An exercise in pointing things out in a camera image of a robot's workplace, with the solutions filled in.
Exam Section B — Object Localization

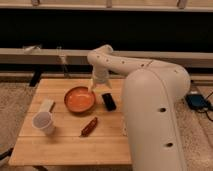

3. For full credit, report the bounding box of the dark red pepper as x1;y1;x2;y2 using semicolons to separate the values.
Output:
81;117;98;137

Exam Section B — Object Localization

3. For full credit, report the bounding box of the white plastic measuring cup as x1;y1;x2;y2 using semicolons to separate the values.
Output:
32;99;55;135

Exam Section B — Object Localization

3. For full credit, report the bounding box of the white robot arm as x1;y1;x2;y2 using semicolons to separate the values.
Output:
87;45;190;171

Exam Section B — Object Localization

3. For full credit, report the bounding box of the black cable on floor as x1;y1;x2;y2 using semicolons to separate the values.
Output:
198;90;213;122

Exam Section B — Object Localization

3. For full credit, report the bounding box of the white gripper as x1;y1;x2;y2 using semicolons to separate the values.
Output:
88;66;112;92

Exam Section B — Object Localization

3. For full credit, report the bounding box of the orange ceramic bowl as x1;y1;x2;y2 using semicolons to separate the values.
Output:
64;86;96;113

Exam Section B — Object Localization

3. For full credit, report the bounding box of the grey metal rail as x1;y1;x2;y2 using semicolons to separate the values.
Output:
0;48;213;68

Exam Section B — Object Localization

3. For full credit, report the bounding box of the blue device on floor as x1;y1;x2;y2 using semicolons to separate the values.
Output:
185;94;210;110

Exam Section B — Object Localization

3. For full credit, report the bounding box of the black rectangular phone-like object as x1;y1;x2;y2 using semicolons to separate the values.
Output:
102;93;116;111

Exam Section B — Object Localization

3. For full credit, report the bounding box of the wooden table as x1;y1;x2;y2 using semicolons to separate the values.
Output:
9;79;131;166

